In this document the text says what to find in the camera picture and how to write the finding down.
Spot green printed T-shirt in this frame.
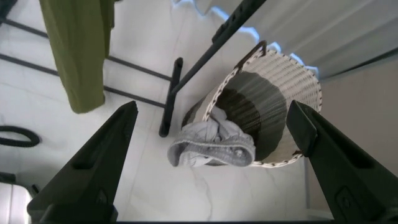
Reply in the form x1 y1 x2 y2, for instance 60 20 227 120
39 0 116 114

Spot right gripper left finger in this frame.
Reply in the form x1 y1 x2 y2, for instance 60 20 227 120
27 100 139 218

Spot white curtain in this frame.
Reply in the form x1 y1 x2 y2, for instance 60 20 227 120
170 0 398 78

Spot black clothes rack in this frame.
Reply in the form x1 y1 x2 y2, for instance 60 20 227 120
0 0 268 138

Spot white laundry basket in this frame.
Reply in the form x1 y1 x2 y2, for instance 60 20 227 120
181 40 323 169

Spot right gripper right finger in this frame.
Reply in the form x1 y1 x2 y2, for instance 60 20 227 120
285 99 398 222

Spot pale grey shorts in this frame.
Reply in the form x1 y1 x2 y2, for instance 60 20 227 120
167 107 256 168

